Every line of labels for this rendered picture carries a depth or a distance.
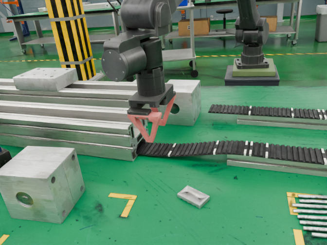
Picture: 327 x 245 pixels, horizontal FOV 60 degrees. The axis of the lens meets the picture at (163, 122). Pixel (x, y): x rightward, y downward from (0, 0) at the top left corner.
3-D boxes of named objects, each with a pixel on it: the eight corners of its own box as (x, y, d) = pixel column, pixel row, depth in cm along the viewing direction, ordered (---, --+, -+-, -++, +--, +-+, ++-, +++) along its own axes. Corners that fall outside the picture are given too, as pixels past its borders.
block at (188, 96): (203, 107, 86) (202, 77, 82) (193, 126, 76) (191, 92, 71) (174, 106, 89) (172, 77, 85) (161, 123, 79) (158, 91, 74)
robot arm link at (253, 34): (263, 47, 110) (249, 46, 113) (265, 19, 105) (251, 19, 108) (255, 54, 104) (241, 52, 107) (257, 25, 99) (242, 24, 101)
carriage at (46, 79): (80, 87, 95) (76, 67, 92) (59, 99, 86) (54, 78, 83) (42, 86, 101) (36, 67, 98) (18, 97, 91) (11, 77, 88)
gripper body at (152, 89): (128, 108, 57) (122, 72, 54) (147, 90, 65) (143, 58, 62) (158, 110, 55) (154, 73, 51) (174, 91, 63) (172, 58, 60)
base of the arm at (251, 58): (264, 60, 116) (234, 61, 118) (266, 40, 112) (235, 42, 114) (269, 68, 109) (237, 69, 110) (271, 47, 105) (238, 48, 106)
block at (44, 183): (91, 181, 58) (81, 141, 53) (61, 224, 48) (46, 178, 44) (47, 178, 60) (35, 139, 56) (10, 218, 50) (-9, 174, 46)
